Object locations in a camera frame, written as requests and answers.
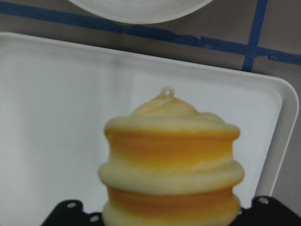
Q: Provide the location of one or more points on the cream plate with lemon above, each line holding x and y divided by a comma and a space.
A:
140, 11

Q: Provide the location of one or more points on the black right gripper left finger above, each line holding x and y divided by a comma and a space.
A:
71, 213

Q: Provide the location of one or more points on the striped yellow bread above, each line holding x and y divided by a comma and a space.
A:
170, 165

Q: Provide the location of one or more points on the white rectangular tray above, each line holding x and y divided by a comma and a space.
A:
55, 98

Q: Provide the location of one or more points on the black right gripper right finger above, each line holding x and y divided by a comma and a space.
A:
268, 211

